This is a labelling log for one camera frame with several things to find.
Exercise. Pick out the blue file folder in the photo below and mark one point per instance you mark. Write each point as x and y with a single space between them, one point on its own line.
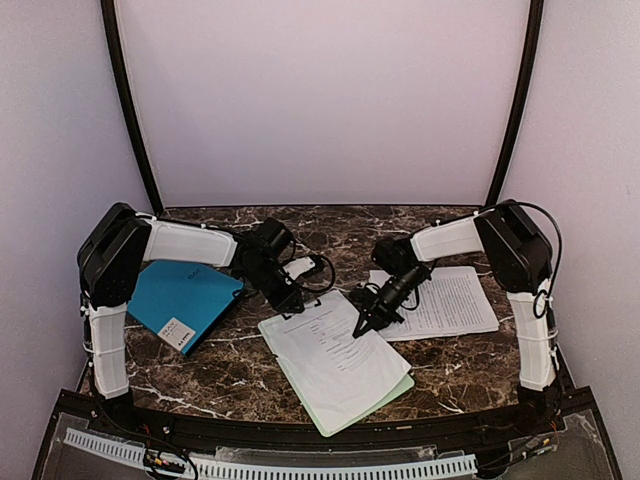
182 302

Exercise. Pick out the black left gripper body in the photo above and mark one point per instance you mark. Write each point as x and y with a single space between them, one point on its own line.
279 291

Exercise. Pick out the mint green clipboard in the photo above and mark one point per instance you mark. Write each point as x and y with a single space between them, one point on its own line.
360 395

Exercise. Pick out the white slotted cable duct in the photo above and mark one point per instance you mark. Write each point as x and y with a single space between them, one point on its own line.
238 463

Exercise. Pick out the black right frame post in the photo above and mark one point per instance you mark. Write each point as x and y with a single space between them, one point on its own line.
521 91

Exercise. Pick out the stapled text document stack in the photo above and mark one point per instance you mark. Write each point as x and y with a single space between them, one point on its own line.
452 303

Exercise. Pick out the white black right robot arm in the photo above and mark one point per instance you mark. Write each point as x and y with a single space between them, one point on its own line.
521 258

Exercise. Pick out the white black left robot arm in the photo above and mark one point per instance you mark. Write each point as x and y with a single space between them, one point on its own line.
111 258

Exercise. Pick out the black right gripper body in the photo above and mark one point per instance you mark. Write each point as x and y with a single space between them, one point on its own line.
375 307

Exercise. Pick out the black left frame post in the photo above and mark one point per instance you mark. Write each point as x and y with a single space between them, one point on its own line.
127 104

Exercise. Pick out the black frame post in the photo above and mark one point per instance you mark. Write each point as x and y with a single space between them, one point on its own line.
521 91
127 104

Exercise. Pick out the white printed form sheet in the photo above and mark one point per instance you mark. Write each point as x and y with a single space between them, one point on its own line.
335 360

